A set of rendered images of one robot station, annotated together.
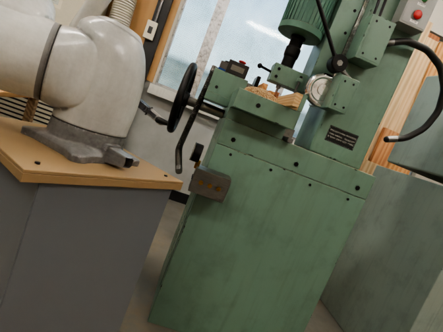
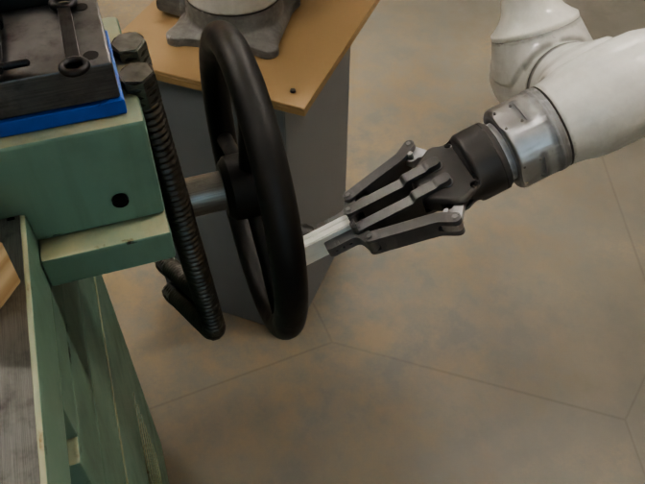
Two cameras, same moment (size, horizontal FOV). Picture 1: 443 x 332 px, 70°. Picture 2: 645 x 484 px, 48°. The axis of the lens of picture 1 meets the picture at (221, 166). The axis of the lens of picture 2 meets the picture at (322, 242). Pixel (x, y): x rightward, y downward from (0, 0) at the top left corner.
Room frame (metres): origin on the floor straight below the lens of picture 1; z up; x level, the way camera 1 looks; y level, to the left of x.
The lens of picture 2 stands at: (1.75, 0.20, 1.27)
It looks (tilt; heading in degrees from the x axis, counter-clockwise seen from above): 48 degrees down; 168
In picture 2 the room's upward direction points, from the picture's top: straight up
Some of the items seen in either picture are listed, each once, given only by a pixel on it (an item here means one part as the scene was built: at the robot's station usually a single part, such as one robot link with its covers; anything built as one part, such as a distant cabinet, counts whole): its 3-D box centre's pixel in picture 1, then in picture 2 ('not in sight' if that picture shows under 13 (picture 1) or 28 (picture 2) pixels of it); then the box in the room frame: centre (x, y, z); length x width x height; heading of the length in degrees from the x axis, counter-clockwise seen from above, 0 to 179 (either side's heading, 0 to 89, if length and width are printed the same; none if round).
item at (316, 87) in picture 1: (321, 89); not in sight; (1.19, -0.24, 1.02); 0.12 x 0.03 x 0.12; 96
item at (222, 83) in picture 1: (226, 87); (52, 129); (1.28, 0.10, 0.91); 0.15 x 0.14 x 0.09; 6
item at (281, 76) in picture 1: (286, 80); not in sight; (1.30, -0.12, 1.03); 0.14 x 0.07 x 0.09; 96
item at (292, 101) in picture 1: (273, 103); not in sight; (1.26, -0.10, 0.92); 0.65 x 0.02 x 0.04; 6
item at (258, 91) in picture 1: (261, 93); not in sight; (1.05, -0.03, 0.91); 0.12 x 0.09 x 0.03; 96
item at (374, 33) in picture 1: (370, 42); not in sight; (1.17, -0.33, 1.22); 0.09 x 0.08 x 0.15; 96
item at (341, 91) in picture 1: (338, 95); not in sight; (1.16, -0.30, 1.02); 0.09 x 0.07 x 0.12; 6
